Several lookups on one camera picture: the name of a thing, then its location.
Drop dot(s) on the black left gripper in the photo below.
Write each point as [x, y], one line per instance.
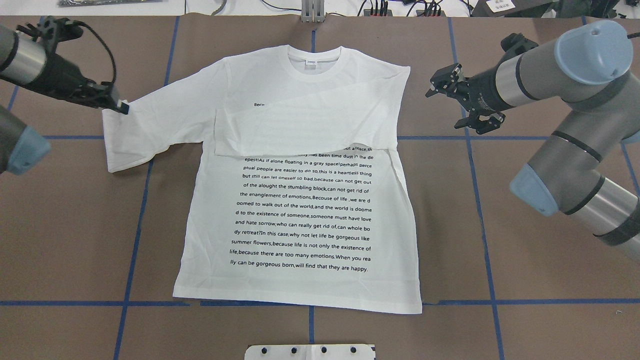
[61, 76]

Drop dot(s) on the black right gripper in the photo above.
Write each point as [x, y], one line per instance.
[484, 91]

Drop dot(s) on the white long-sleeve printed shirt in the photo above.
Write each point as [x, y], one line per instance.
[300, 195]

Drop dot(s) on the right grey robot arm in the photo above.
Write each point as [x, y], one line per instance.
[589, 69]

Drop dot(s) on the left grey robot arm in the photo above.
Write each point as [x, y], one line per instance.
[29, 60]

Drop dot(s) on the black power strip with plugs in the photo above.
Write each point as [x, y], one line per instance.
[402, 8]

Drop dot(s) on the dark box with white label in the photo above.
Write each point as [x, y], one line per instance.
[511, 8]

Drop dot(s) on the dark circuit board strip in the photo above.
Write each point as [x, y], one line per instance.
[85, 3]

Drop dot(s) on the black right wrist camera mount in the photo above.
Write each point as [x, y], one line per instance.
[516, 44]

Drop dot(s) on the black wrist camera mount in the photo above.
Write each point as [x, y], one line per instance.
[50, 31]
[516, 44]

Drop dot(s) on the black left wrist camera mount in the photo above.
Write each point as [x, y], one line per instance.
[50, 31]

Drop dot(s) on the grey aluminium profile post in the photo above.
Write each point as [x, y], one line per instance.
[313, 11]

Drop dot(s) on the white perforated base plate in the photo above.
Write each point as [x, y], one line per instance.
[311, 352]

